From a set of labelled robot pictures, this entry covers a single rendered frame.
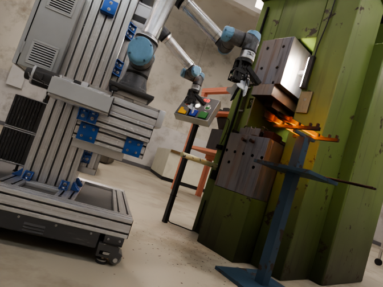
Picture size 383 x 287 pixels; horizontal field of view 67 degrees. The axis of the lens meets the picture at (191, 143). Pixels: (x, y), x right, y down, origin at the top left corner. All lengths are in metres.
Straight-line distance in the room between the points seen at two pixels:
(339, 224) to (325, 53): 1.30
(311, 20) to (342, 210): 1.53
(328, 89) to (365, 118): 0.46
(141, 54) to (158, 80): 8.83
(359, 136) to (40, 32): 2.28
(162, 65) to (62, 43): 8.76
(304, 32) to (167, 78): 7.94
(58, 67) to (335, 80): 1.81
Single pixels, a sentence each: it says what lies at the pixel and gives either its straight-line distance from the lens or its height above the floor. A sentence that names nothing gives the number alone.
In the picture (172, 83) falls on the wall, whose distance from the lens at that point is 10.28.
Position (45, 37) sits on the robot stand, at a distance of 1.71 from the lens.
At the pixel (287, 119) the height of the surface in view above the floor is 0.97.
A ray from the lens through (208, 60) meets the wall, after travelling 10.85.
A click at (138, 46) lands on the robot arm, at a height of 0.99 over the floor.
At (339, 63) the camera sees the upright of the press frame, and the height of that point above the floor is 1.58.
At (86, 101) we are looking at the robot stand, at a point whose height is 0.67.
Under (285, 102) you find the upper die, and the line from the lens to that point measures 2.54.
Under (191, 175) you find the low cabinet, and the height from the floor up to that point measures 0.34.
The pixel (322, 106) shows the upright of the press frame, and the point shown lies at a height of 1.25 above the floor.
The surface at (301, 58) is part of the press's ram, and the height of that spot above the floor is 1.66.
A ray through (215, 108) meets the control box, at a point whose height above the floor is 1.10.
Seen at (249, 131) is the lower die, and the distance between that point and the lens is 2.34.
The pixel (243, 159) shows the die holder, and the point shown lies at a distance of 2.22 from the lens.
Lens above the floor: 0.54
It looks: 5 degrees up
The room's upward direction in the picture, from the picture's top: 18 degrees clockwise
